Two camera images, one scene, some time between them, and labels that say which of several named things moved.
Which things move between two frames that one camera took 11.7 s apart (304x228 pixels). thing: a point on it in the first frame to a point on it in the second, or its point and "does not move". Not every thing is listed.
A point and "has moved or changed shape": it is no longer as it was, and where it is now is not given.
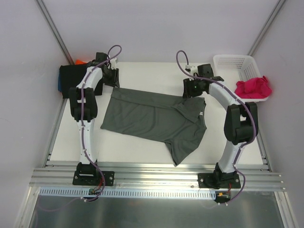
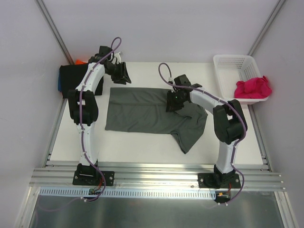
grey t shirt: (175, 120) has moved or changed shape
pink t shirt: (256, 88) does not move
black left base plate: (90, 175) does not move
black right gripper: (188, 88) to (173, 102)
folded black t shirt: (71, 75) does not move
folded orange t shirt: (78, 61) does not move
